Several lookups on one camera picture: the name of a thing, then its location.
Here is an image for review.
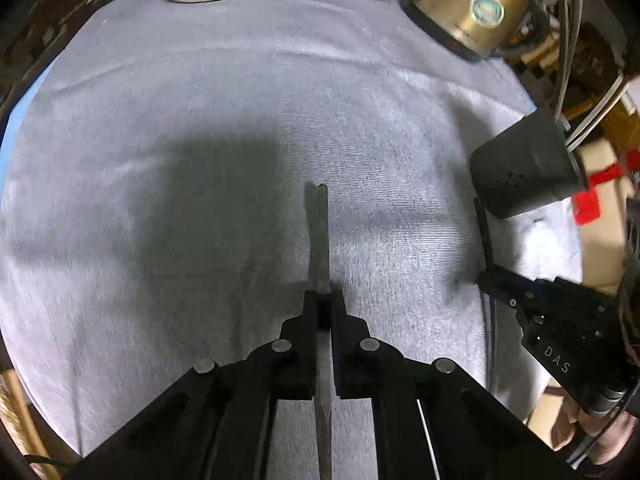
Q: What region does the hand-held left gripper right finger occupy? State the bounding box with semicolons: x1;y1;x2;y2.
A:
327;290;576;480

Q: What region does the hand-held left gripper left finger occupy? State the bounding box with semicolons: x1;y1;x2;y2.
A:
65;290;326;480

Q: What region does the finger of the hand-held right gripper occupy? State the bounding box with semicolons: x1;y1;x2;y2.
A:
477;265;623;401

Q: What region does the single dark chopstick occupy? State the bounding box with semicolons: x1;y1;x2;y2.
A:
304;182;333;480
472;197;498;396

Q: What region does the bunch of metal chopsticks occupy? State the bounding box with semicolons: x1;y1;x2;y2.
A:
550;0;633;153

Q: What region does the person's right hand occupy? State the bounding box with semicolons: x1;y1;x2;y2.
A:
575;407;638;467

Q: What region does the grey tablecloth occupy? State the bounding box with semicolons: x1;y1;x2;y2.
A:
0;0;586;466

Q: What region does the gold electric kettle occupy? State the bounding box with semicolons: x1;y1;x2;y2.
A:
402;0;551;63

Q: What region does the blue table cover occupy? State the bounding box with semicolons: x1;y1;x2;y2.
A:
0;67;53;156

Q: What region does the carved dark wooden chair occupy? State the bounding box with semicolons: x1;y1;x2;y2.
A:
0;0;151;121

